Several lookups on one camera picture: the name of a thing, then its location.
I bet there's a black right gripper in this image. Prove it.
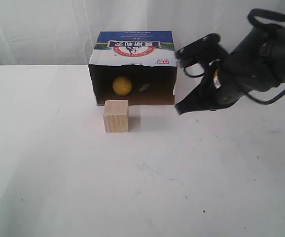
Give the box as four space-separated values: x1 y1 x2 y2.
175 54 278 115

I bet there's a yellow tennis ball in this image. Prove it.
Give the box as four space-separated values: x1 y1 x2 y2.
112 77 132 96

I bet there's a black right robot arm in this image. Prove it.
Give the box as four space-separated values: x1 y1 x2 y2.
175 24 285 115

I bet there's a blue white cardboard box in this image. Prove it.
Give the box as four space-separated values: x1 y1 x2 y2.
88 31 177 106

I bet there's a light wooden cube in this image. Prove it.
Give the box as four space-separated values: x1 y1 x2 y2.
103 100 129 133

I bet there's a white backdrop curtain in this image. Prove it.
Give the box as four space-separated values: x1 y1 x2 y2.
0 0 285 65

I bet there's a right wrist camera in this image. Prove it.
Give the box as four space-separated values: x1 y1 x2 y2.
175 33 229 68

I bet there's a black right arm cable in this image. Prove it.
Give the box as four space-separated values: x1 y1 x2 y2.
183 8 285 106

